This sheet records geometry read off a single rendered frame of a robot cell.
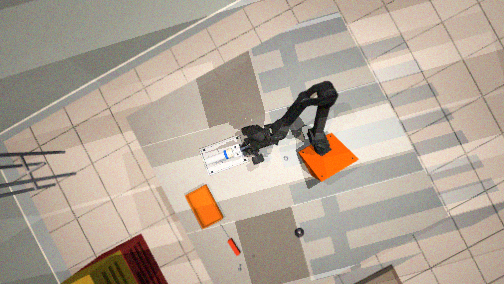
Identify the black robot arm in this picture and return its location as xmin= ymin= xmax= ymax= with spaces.
xmin=246 ymin=81 xmax=339 ymax=157

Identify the red-handled screwdriver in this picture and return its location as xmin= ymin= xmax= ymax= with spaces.
xmin=220 ymin=225 xmax=240 ymax=255

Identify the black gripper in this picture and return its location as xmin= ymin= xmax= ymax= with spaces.
xmin=241 ymin=125 xmax=264 ymax=165

